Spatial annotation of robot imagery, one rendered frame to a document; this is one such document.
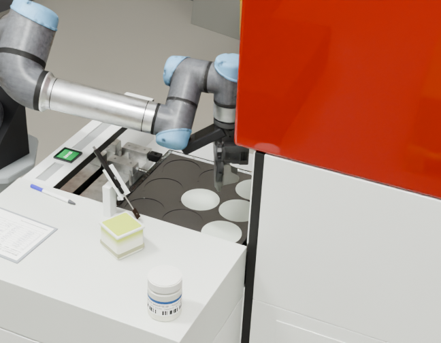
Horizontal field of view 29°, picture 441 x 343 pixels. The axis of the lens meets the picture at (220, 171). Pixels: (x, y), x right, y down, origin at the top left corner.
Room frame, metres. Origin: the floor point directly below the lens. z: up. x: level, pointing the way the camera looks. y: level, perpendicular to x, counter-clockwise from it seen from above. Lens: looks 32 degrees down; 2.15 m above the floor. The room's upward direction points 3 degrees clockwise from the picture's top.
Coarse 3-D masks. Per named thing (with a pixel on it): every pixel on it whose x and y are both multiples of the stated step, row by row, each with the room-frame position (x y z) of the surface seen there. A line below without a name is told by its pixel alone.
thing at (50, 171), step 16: (96, 128) 2.08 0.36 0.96; (112, 128) 2.08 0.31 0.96; (64, 144) 1.98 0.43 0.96; (80, 144) 1.99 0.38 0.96; (96, 144) 1.99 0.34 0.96; (48, 160) 1.89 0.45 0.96; (80, 160) 1.90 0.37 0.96; (32, 176) 1.81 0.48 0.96; (48, 176) 1.82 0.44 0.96; (64, 176) 1.82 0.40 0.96
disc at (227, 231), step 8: (208, 224) 1.73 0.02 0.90; (216, 224) 1.73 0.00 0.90; (224, 224) 1.73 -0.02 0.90; (232, 224) 1.73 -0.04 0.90; (208, 232) 1.69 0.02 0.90; (216, 232) 1.70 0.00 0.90; (224, 232) 1.70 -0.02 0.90; (232, 232) 1.70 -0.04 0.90; (240, 232) 1.70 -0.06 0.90; (232, 240) 1.67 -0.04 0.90
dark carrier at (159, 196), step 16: (176, 160) 2.03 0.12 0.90; (192, 160) 2.03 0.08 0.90; (160, 176) 1.94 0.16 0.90; (176, 176) 1.94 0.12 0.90; (192, 176) 1.95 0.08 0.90; (208, 176) 1.95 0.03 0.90; (240, 176) 1.96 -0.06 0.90; (144, 192) 1.86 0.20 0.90; (160, 192) 1.86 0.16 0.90; (176, 192) 1.87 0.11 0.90; (224, 192) 1.87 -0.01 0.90; (128, 208) 1.78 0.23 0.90; (144, 208) 1.78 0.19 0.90; (160, 208) 1.79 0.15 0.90; (176, 208) 1.79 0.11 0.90; (176, 224) 1.72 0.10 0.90; (192, 224) 1.73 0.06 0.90; (240, 224) 1.73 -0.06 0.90; (240, 240) 1.67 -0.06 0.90
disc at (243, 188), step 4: (244, 180) 1.94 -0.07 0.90; (248, 180) 1.94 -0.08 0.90; (240, 184) 1.92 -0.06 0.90; (244, 184) 1.92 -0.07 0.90; (248, 184) 1.92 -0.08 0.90; (236, 188) 1.90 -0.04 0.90; (240, 188) 1.90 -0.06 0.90; (244, 188) 1.90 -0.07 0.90; (248, 188) 1.90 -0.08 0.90; (236, 192) 1.88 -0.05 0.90; (240, 192) 1.88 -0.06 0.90; (244, 192) 1.88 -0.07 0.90; (248, 192) 1.88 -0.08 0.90; (244, 196) 1.86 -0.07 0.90; (248, 196) 1.86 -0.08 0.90
